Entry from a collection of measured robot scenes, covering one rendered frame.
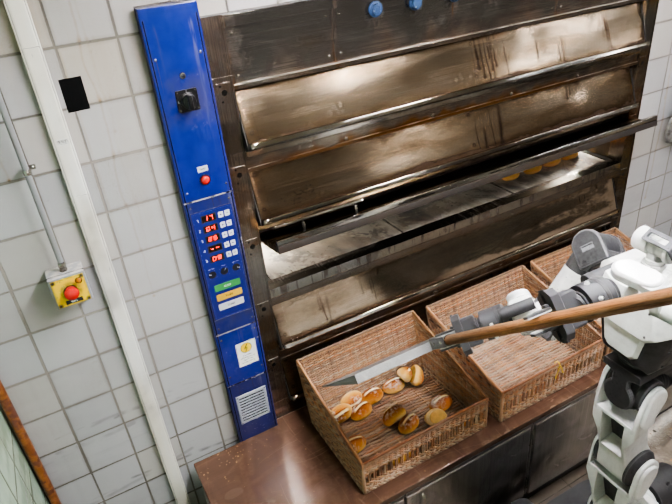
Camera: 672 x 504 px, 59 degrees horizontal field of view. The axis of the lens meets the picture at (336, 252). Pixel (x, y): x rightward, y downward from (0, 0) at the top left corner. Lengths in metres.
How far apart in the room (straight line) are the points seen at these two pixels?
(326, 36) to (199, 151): 0.53
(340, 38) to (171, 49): 0.54
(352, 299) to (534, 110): 1.05
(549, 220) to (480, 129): 0.68
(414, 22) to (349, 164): 0.51
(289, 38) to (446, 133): 0.73
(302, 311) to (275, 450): 0.54
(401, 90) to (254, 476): 1.46
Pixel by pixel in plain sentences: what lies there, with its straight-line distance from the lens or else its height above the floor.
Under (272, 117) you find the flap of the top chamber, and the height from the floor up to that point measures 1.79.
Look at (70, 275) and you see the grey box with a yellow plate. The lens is 1.82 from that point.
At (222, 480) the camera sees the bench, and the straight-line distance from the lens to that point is 2.33.
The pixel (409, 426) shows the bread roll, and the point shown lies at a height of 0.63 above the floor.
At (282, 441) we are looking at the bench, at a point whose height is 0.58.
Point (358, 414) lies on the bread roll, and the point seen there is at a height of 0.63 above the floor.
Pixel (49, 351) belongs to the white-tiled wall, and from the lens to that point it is 2.02.
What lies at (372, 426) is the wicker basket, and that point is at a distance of 2.39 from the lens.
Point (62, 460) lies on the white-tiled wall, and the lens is 2.28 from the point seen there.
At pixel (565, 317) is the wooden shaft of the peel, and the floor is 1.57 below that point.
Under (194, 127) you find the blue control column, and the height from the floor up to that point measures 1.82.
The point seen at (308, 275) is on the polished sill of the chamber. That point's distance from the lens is 2.16.
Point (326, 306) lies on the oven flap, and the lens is 2.27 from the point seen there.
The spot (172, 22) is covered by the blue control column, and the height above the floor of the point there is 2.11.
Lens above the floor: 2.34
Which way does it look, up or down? 30 degrees down
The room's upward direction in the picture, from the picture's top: 6 degrees counter-clockwise
